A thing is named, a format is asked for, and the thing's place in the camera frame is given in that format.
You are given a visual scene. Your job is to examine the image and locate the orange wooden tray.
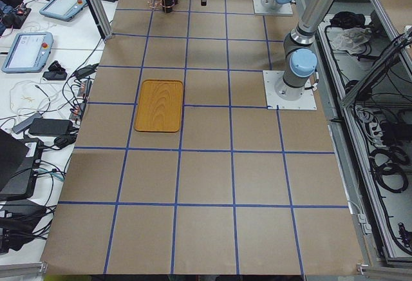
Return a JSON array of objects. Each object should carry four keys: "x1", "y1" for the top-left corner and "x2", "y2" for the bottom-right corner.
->
[{"x1": 134, "y1": 79, "x2": 183, "y2": 133}]

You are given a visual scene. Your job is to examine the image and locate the blue teach pendant far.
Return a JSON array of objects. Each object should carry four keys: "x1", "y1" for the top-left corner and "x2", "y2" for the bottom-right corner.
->
[{"x1": 39, "y1": 0, "x2": 88, "y2": 22}]

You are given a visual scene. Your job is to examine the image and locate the blue teach pendant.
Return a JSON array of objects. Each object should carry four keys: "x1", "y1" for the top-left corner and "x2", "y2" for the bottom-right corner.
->
[
  {"x1": 1, "y1": 32, "x2": 53, "y2": 73},
  {"x1": 39, "y1": 0, "x2": 88, "y2": 22}
]

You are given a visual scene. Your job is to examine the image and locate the white crumpled cloth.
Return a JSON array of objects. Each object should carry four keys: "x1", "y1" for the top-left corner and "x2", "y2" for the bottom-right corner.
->
[{"x1": 331, "y1": 27, "x2": 371, "y2": 55}]

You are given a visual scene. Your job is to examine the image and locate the blue teach pendant near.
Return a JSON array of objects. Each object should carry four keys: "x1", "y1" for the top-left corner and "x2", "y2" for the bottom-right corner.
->
[{"x1": 1, "y1": 32, "x2": 53, "y2": 73}]

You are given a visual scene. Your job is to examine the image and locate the large black power brick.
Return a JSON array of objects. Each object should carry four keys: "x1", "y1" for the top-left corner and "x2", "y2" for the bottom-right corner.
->
[{"x1": 28, "y1": 118, "x2": 73, "y2": 137}]

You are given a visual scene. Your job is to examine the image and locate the black laptop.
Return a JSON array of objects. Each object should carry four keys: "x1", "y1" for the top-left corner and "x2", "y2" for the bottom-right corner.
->
[{"x1": 1, "y1": 130, "x2": 43, "y2": 201}]

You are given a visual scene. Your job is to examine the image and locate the aluminium frame post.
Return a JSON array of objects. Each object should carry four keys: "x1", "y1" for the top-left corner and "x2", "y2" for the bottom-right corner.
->
[{"x1": 86, "y1": 0, "x2": 113, "y2": 42}]

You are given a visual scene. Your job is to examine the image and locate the small black camera device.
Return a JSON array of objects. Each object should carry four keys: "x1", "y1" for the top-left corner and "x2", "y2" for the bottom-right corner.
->
[{"x1": 42, "y1": 60, "x2": 68, "y2": 81}]

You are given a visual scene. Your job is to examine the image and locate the coiled black cables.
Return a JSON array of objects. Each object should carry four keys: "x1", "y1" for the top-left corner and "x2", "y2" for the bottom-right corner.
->
[{"x1": 368, "y1": 145, "x2": 409, "y2": 195}]

